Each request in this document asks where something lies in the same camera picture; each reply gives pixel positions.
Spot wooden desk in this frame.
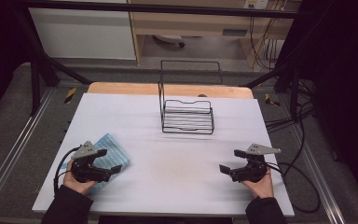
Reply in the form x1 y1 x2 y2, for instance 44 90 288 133
126 0 303 69

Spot black floor cables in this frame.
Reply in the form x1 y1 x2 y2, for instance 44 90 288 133
264 77 316 135

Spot black frame crossbar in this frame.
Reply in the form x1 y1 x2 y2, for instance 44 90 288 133
10 0 306 19

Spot black metal stand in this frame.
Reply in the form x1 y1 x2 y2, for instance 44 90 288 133
10 6 92 117
243 18 311 122

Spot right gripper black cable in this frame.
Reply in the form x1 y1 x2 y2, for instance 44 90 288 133
265 161 322 215

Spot wooden table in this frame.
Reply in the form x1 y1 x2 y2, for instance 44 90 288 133
87 81 255 100

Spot person's left hand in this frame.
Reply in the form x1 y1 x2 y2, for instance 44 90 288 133
62 159 98 196

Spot white table board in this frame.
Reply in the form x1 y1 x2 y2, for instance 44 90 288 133
32 92 296 217

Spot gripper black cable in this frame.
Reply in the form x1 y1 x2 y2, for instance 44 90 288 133
265 161 322 215
53 147 81 196

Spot hanging black cables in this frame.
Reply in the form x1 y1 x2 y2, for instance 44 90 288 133
248 15 282 71

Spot black wire rack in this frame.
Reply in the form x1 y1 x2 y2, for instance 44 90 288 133
158 59 224 136

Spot person's right hand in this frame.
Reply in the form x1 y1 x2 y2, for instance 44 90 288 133
241 169 275 200

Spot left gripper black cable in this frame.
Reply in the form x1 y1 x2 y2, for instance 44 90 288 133
53 147 81 196

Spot blue striped cloth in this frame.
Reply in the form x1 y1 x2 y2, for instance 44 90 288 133
60 133 131 195

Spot aluminium floor rail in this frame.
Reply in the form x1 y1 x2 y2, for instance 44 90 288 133
0 88 56 214
287 122 347 224

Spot white cabinet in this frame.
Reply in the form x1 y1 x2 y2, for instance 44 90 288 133
27 7 137 61

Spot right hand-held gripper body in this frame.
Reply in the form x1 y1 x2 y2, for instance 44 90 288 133
228 143 282 184

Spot white wall socket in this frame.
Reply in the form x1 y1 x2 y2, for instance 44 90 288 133
243 0 270 10

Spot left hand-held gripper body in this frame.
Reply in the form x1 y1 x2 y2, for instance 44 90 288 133
70 140 114 184

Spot grey chair base with caster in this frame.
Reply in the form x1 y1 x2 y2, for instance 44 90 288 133
153 34 186 49

